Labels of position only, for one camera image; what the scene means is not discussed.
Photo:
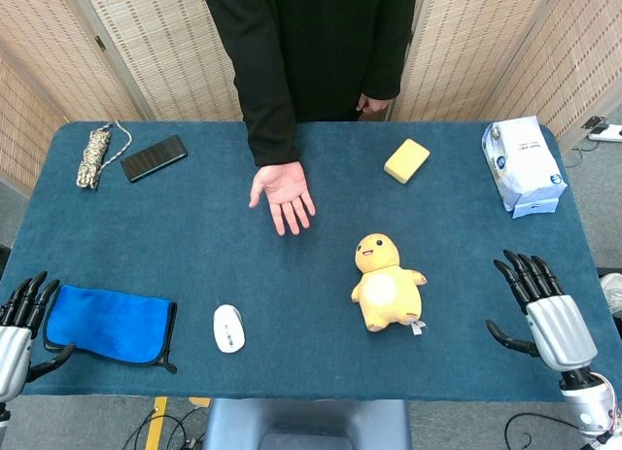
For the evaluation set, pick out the white power strip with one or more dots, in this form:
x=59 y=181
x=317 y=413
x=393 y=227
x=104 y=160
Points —
x=606 y=131

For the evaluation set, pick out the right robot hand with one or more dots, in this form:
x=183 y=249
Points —
x=559 y=323

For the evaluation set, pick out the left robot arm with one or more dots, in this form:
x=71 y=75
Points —
x=3 y=416

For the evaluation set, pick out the white computer mouse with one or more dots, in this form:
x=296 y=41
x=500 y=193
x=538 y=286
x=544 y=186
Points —
x=228 y=328

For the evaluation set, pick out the person in black clothing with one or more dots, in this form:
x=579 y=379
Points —
x=311 y=56

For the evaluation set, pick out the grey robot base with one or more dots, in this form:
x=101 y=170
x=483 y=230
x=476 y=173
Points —
x=307 y=423

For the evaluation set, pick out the yellow plush toy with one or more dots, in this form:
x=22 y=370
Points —
x=386 y=287

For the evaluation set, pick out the yellow sponge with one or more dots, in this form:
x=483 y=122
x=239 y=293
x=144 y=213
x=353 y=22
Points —
x=406 y=161

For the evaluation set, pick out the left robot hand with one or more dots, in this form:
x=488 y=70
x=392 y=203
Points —
x=12 y=333

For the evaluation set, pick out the person's hanging hand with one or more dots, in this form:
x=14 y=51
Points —
x=373 y=104

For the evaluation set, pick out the woven folding screen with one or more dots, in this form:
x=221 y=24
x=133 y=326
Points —
x=116 y=51

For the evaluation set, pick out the white tissue pack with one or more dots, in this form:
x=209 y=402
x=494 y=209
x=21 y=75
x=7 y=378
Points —
x=524 y=163

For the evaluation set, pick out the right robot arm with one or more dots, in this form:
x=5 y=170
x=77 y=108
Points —
x=590 y=401

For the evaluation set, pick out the blue microfiber cloth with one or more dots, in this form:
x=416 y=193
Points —
x=109 y=326

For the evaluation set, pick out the black smartphone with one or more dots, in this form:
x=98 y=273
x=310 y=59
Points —
x=153 y=158

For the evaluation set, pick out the person's open hand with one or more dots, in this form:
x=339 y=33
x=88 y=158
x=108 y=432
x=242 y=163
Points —
x=283 y=192

